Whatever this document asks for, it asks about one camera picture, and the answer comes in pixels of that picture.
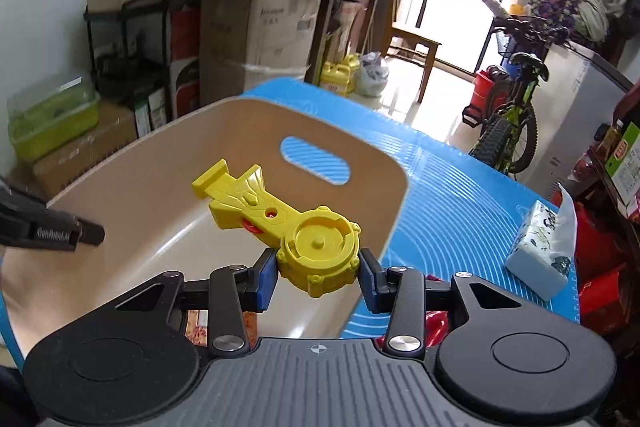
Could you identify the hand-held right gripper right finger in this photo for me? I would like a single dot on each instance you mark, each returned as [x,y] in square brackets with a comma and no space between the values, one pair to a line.
[369,282]

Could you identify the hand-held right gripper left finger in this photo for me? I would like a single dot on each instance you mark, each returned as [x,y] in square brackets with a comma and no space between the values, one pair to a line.
[266,282]

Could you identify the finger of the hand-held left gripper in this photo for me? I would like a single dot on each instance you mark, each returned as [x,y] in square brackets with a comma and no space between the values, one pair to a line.
[50,232]

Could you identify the yellow toy launcher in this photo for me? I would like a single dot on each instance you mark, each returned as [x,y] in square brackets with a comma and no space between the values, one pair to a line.
[320,247]

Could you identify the red hero figure toy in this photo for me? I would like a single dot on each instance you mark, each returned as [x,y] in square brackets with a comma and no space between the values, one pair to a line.
[437,327]

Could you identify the red patterned small box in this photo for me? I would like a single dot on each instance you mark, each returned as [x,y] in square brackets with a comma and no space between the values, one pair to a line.
[196,332]

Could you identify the beige plastic storage bin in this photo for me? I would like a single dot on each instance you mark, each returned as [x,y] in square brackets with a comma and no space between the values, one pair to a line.
[150,187]

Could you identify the brown cardboard box black print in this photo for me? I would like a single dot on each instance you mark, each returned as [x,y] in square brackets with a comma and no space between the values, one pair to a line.
[90,152]

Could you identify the green container clear lid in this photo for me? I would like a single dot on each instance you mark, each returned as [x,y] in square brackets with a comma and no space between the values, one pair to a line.
[50,122]

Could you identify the blue silicone mat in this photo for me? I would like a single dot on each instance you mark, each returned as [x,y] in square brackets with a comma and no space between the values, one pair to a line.
[450,187]

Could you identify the green white small box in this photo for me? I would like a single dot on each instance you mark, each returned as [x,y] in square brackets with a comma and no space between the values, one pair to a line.
[152,114]

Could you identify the white tissue pack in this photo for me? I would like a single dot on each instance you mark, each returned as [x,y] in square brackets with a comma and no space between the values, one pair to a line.
[537,252]

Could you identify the black rolling cart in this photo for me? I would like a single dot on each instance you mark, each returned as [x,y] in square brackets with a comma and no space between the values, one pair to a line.
[125,57]

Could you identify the white red appliance box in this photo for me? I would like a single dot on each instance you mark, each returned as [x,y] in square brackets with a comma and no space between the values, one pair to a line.
[186,89]

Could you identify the film-wrapped brown cardboard box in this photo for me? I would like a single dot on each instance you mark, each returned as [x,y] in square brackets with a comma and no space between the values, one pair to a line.
[250,82]

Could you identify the yellow oil jug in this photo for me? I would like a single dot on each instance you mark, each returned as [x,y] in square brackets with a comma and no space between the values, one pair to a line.
[352,64]
[336,82]

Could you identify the green black bicycle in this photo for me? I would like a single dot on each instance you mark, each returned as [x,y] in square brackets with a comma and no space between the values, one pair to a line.
[505,127]

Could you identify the clear plastic bag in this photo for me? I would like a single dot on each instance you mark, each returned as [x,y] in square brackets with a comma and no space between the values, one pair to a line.
[372,74]

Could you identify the red bucket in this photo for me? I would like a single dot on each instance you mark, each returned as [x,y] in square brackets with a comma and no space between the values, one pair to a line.
[485,89]

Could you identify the red plastic bag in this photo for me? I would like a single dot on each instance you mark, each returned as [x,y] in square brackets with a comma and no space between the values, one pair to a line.
[600,257]

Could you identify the red cardboard box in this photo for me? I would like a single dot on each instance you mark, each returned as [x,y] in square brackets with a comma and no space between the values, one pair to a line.
[185,34]

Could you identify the wooden chair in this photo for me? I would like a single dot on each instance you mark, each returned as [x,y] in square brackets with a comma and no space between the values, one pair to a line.
[410,39]

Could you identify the pale large cardboard box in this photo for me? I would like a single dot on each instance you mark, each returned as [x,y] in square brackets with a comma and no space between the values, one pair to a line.
[265,27]

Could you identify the white chest freezer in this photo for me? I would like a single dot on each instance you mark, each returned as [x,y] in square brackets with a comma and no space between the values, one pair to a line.
[575,107]

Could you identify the green cardboard box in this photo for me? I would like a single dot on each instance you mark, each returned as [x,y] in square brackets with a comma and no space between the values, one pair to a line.
[625,167]

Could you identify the floral fabric bag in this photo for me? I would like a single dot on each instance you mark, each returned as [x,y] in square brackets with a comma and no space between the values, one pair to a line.
[555,7]

